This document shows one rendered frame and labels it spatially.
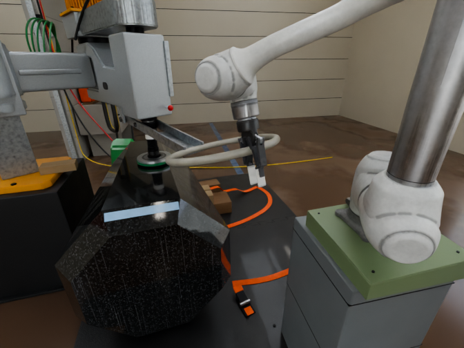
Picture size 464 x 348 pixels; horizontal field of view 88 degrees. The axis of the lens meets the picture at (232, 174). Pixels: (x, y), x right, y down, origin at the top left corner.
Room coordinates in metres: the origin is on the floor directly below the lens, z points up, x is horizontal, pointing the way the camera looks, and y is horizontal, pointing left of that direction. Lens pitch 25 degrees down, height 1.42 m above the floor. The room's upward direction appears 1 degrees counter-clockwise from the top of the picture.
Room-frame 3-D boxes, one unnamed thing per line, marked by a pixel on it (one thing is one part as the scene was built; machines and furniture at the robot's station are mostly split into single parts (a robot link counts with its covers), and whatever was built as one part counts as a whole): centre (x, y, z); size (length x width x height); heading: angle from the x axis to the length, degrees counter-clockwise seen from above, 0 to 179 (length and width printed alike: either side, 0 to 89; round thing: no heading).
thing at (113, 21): (1.72, 0.74, 1.63); 0.96 x 0.25 x 0.17; 44
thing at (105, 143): (4.43, 2.22, 0.43); 1.30 x 0.62 x 0.86; 12
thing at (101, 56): (1.76, 0.76, 1.32); 0.74 x 0.23 x 0.49; 44
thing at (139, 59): (1.52, 0.56, 1.34); 0.36 x 0.22 x 0.45; 44
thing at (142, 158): (1.47, 0.50, 0.87); 0.21 x 0.21 x 0.01
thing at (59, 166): (1.49, 1.15, 0.81); 0.20 x 0.10 x 0.05; 114
